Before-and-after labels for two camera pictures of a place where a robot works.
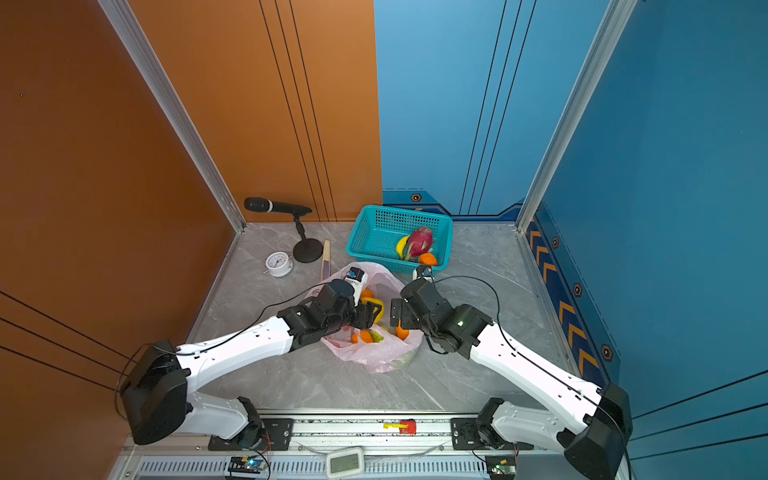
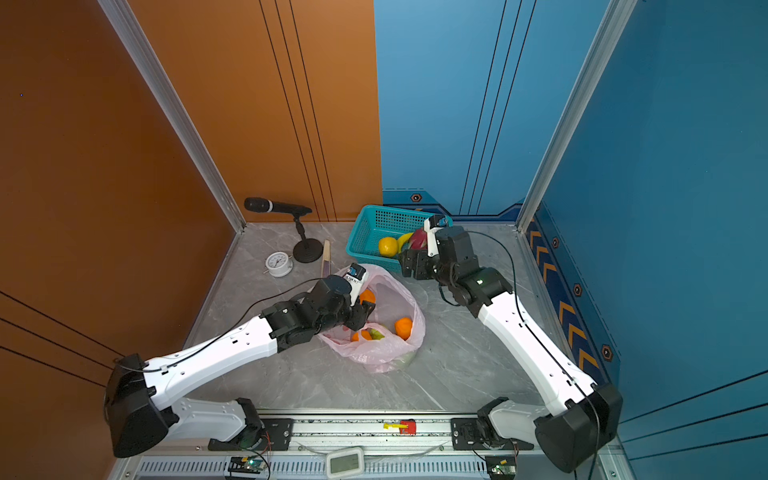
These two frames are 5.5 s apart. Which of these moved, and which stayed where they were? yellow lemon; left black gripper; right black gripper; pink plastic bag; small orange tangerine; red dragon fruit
Moved: yellow lemon; right black gripper
Stayed: pink plastic bag; small orange tangerine; red dragon fruit; left black gripper
